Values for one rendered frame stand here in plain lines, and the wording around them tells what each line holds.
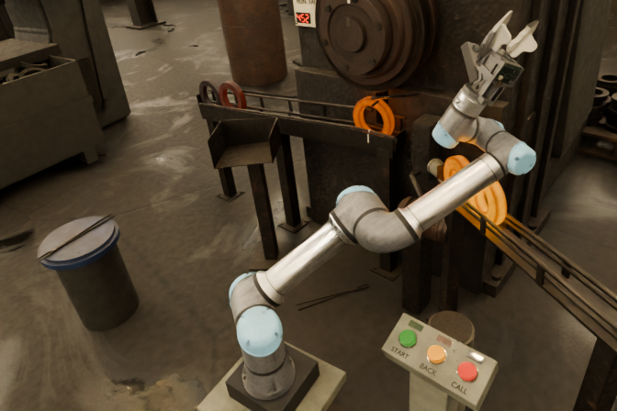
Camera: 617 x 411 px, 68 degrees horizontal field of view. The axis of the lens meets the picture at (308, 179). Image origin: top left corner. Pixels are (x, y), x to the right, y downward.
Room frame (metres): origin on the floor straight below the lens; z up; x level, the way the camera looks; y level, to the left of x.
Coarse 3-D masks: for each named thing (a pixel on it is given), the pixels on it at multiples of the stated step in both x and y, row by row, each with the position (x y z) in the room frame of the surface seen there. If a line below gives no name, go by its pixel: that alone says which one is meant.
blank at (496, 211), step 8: (496, 184) 1.06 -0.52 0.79; (488, 192) 1.06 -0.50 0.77; (496, 192) 1.04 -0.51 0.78; (472, 200) 1.13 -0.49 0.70; (480, 200) 1.12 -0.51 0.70; (488, 200) 1.05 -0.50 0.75; (496, 200) 1.03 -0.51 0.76; (504, 200) 1.03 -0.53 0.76; (480, 208) 1.09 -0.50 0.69; (488, 208) 1.05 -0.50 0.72; (496, 208) 1.02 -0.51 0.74; (504, 208) 1.02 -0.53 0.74; (488, 216) 1.05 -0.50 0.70; (496, 216) 1.01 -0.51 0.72; (504, 216) 1.02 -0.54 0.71; (488, 224) 1.04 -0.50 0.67
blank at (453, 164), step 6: (456, 156) 1.26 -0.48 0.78; (462, 156) 1.26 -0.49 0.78; (444, 162) 1.31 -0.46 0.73; (450, 162) 1.27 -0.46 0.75; (456, 162) 1.24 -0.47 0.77; (462, 162) 1.22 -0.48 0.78; (468, 162) 1.22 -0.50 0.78; (444, 168) 1.31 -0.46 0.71; (450, 168) 1.27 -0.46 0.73; (456, 168) 1.23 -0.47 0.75; (462, 168) 1.20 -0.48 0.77; (444, 174) 1.30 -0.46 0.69; (450, 174) 1.27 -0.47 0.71; (444, 180) 1.30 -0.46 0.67
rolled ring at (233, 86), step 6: (222, 84) 2.34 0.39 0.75; (228, 84) 2.31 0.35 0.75; (234, 84) 2.29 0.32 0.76; (222, 90) 2.35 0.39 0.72; (234, 90) 2.27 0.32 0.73; (240, 90) 2.28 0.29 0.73; (222, 96) 2.36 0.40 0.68; (240, 96) 2.25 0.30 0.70; (222, 102) 2.36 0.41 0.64; (228, 102) 2.36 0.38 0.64; (240, 102) 2.26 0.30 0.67
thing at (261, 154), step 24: (240, 120) 1.92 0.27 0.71; (264, 120) 1.90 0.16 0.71; (216, 144) 1.81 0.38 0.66; (240, 144) 1.92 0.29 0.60; (264, 144) 1.87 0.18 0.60; (216, 168) 1.73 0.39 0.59; (264, 192) 1.77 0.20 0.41; (264, 216) 1.78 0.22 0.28; (264, 240) 1.78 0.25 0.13; (264, 264) 1.75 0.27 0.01
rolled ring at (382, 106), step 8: (368, 96) 1.70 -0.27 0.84; (360, 104) 1.71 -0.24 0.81; (368, 104) 1.68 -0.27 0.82; (376, 104) 1.65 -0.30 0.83; (384, 104) 1.64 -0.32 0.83; (360, 112) 1.71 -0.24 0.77; (384, 112) 1.62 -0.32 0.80; (360, 120) 1.72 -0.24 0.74; (384, 120) 1.62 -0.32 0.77; (392, 120) 1.62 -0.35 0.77; (368, 128) 1.71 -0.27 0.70; (384, 128) 1.62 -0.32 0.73; (392, 128) 1.62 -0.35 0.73
